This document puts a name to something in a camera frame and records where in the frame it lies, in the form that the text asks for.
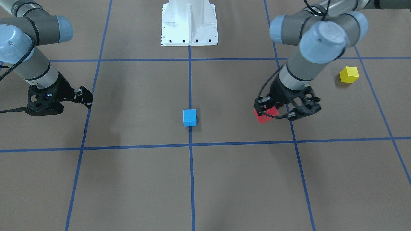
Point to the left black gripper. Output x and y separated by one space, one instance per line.
278 91

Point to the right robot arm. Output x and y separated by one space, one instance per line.
28 27

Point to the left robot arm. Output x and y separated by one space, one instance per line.
322 34

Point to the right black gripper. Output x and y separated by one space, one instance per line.
64 87

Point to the white pedestal column base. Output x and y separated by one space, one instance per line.
189 23

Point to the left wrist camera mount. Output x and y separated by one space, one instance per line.
304 101

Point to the red cube block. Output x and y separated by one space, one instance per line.
264 118

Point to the yellow cube block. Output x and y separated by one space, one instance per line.
349 75

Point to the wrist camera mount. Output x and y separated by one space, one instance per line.
304 101
43 101

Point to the blue cube block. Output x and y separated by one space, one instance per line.
189 118

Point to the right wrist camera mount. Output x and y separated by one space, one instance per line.
43 101

